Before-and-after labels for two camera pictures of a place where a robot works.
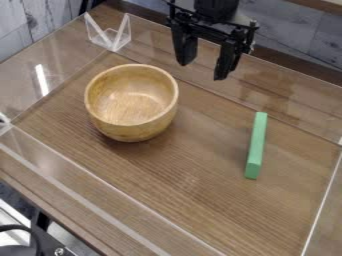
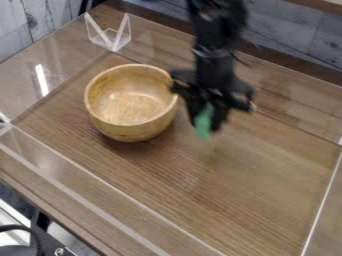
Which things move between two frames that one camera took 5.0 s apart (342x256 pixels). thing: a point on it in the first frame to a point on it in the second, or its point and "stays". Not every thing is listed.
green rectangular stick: (257, 145) to (204, 121)
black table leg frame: (43, 243) stays
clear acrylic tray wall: (184, 164) stays
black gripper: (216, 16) to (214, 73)
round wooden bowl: (131, 101) stays
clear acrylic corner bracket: (110, 39) stays
